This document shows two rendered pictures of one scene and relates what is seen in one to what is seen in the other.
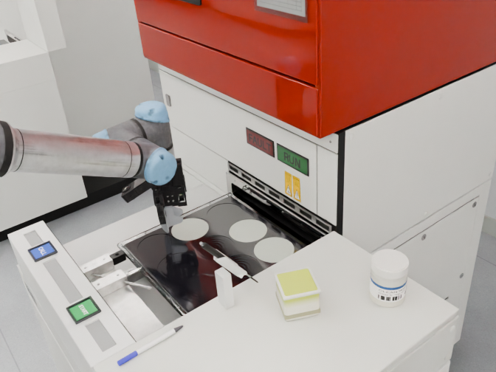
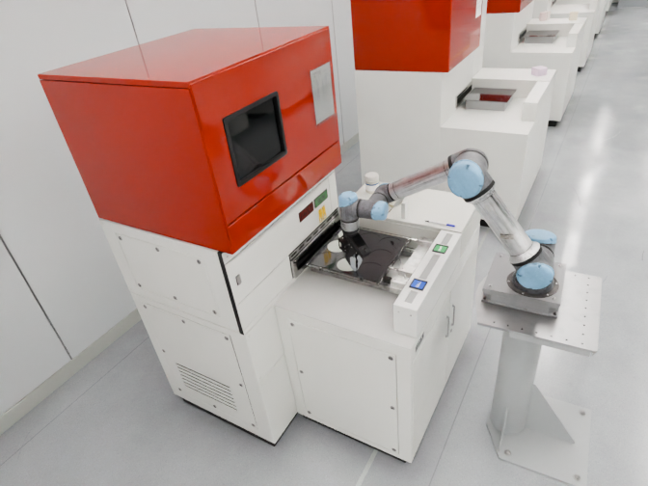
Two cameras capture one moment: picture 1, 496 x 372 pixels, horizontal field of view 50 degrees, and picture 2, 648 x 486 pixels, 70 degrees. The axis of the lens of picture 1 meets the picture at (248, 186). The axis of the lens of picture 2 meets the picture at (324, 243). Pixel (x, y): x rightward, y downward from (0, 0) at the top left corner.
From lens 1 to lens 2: 2.53 m
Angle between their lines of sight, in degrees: 88
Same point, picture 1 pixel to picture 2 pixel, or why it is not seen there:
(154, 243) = (367, 271)
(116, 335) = (443, 234)
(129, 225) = (338, 316)
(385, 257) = (370, 175)
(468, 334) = not seen: hidden behind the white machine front
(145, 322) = (418, 255)
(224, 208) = (321, 260)
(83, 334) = (450, 242)
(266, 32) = (320, 134)
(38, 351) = not seen: outside the picture
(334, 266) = not seen: hidden behind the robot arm
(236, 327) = (414, 211)
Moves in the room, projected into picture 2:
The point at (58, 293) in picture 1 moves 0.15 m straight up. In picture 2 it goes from (438, 261) to (439, 230)
